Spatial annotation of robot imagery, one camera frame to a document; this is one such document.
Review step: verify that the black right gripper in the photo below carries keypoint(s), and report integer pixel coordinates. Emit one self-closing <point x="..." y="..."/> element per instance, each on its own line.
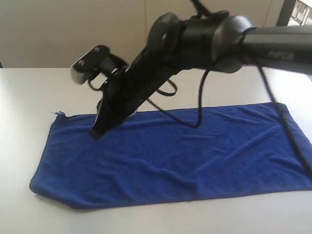
<point x="131" y="87"/>

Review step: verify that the blue microfiber towel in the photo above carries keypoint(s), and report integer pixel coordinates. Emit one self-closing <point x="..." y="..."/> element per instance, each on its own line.
<point x="238" y="150"/>

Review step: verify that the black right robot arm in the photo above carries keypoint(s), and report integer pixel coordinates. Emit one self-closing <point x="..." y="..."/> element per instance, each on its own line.
<point x="219" y="43"/>

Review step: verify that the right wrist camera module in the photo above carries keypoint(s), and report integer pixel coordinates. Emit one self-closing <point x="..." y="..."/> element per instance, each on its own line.
<point x="98" y="60"/>

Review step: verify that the dark window frame post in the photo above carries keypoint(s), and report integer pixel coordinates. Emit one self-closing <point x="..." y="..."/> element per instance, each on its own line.
<point x="286" y="12"/>

